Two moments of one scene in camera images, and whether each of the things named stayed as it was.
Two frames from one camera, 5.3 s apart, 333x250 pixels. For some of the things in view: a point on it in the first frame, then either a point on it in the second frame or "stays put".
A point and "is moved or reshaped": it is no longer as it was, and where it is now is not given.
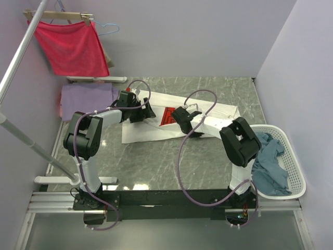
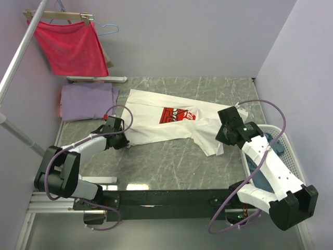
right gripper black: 197,134 to 219,137
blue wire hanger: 58,1 stays put
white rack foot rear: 114,79 stays put
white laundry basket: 296,178 stays put
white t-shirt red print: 166,126 is moved or reshaped
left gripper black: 146,113 to 124,142
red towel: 75,49 stays put
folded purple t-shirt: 86,97 stays put
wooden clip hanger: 84,15 stays put
